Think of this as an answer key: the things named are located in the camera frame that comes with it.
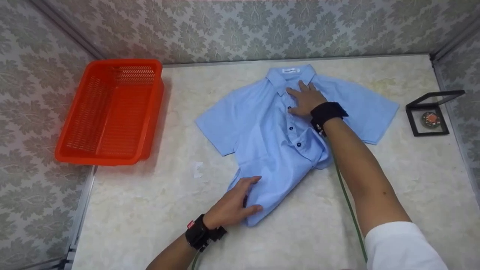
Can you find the person's right hand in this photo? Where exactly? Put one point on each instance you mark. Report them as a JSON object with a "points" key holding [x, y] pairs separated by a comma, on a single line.
{"points": [[309, 100]]}

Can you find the person's left hand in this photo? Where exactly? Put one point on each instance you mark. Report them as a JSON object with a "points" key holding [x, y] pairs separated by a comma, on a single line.
{"points": [[227, 208]]}

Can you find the person's left thumb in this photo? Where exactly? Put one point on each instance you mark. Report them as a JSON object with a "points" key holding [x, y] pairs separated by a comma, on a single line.
{"points": [[252, 210]]}

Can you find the person's left fingers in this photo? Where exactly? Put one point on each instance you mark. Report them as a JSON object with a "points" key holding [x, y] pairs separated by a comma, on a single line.
{"points": [[249, 181]]}

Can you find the person's right thumb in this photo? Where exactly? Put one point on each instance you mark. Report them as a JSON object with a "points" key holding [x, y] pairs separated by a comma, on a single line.
{"points": [[298, 111]]}

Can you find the person's right ring finger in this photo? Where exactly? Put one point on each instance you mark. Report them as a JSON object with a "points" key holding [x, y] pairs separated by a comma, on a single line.
{"points": [[311, 87]]}

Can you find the person's right index finger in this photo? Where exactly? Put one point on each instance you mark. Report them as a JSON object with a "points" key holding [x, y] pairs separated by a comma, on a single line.
{"points": [[293, 92]]}

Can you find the person's right middle finger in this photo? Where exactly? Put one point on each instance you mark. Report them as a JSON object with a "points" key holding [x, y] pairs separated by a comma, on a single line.
{"points": [[302, 87]]}

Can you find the light blue short-sleeved shirt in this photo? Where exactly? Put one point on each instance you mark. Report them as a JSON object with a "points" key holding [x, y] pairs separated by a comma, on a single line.
{"points": [[270, 142]]}

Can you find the person's left forearm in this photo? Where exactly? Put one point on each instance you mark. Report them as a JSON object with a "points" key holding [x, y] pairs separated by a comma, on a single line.
{"points": [[174, 257]]}

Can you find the person's right forearm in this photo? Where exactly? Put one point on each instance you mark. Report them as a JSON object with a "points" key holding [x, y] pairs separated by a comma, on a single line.
{"points": [[363, 176]]}

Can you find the black wrist band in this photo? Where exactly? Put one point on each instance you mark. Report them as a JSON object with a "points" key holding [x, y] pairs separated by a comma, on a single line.
{"points": [[198, 233], [326, 112]]}

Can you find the black display case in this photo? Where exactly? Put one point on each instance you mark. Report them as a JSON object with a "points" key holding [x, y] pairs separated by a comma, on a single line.
{"points": [[416, 125]]}

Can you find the round orange object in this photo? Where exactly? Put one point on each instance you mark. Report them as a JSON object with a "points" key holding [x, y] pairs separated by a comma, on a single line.
{"points": [[431, 119]]}

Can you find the orange plastic basket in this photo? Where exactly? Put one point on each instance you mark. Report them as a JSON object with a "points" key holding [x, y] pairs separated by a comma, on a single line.
{"points": [[112, 112]]}

